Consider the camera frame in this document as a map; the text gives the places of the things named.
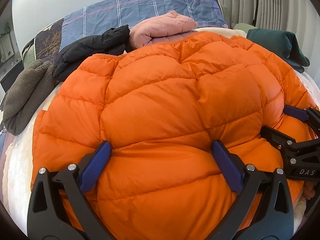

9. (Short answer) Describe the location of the light green pillow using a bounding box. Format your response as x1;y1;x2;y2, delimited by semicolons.
233;23;256;33

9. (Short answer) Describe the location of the dark floral pillow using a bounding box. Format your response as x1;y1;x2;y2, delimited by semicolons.
34;18;63;63

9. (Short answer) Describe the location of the cream pink fleece blanket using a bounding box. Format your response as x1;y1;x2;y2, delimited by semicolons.
0;27;320;235

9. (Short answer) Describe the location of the dark dresser with mirror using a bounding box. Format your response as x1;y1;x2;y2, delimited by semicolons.
1;22;24;92

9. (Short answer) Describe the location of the pink quilted garment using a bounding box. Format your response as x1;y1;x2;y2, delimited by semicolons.
129;10;197;49

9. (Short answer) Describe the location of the grey-brown fleece garment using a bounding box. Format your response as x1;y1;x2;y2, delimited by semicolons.
1;60;57;136

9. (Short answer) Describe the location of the blue plaid pillow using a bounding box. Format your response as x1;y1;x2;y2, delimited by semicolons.
60;0;228;48

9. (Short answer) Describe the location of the grey pleated curtain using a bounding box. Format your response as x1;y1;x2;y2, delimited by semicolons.
222;0;320;63

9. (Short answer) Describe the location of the black jacket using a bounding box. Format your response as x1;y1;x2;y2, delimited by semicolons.
53;25;130;82

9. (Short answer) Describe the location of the orange puffer jacket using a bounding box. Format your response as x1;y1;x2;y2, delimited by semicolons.
30;31;318;240

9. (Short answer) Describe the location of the dark green folded garment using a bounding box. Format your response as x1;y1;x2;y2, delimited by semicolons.
246;28;310;73

